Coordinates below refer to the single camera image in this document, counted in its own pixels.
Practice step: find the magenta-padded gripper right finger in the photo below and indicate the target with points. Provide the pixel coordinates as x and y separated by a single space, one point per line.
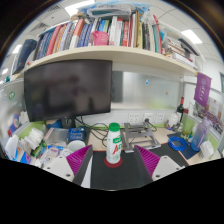
165 166

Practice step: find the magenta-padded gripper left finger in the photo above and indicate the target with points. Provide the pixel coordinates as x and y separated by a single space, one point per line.
60 166

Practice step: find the white bottle with green cap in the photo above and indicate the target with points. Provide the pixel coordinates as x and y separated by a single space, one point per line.
114 146

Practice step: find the translucent purple water bottle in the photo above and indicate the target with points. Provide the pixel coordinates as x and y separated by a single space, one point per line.
199 135

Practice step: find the black and white patterned mug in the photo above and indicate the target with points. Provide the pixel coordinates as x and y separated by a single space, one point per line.
76 145

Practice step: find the dark blue mouse pad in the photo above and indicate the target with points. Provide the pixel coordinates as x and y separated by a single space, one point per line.
190 152

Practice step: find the clear plastic box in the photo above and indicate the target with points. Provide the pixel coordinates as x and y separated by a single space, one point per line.
57 135

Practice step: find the small blue box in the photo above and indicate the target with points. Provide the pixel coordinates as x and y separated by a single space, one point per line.
76 134

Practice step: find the stack of white tissues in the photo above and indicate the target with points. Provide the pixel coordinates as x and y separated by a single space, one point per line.
35 137

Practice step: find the white tissue pack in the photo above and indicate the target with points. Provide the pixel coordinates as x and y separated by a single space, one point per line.
206 150

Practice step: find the white ceramic jar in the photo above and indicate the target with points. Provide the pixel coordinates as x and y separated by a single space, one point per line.
172 120

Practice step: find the flat round red coaster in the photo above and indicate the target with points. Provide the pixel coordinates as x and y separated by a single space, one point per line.
113 165

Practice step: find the black desk mat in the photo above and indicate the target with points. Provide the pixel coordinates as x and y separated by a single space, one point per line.
113 176

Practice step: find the dark wine bottle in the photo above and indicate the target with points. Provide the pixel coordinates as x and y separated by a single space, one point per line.
180 108

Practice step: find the colourful photo poster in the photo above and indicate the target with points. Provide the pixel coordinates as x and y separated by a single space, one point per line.
213 113

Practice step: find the black computer monitor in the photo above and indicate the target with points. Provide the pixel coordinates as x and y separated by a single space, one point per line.
66 90

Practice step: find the purple pennant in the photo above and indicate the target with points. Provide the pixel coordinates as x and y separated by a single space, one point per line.
202 90

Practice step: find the beige shelf full of books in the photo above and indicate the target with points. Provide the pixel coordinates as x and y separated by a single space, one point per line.
110 53

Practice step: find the ceiling light panels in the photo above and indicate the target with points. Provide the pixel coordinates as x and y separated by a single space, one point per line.
78 7

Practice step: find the white wall socket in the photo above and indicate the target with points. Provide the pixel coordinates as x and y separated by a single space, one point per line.
134 118
160 118
149 116

